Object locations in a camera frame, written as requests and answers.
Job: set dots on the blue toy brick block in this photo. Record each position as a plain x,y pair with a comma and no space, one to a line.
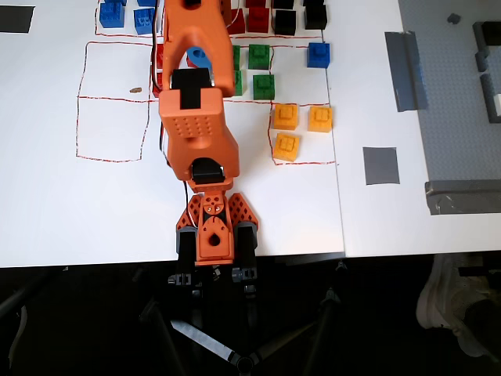
319,55
112,16
144,21
146,2

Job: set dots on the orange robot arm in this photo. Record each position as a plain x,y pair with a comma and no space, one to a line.
199,125

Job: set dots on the green toy brick block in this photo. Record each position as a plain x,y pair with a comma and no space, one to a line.
236,57
238,83
264,87
259,56

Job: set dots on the red toy brick block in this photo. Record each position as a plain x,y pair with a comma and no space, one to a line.
256,3
258,19
237,22
157,84
159,56

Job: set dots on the black toy brick block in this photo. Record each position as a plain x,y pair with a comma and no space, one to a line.
315,16
285,22
283,3

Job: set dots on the yellow toy brick block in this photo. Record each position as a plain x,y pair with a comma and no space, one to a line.
320,118
285,116
286,147

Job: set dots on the black tape patch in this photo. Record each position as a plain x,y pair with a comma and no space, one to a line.
15,19

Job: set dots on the black table clamp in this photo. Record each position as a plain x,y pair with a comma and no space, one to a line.
246,250
186,250

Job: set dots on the grey tape square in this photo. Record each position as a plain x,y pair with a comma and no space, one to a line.
380,165

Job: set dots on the grey studded baseplate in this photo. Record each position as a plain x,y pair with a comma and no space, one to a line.
450,98

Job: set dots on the small grey brick piece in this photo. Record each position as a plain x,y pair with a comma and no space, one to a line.
454,18

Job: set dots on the black tripod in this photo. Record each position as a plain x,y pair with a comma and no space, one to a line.
242,356

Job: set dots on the white sneaker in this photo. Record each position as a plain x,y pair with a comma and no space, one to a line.
442,305

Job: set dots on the grey duct tape strip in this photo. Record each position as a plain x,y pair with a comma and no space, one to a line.
462,197
405,70

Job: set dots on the dark brick wall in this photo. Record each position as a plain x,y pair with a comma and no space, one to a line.
489,94
482,47

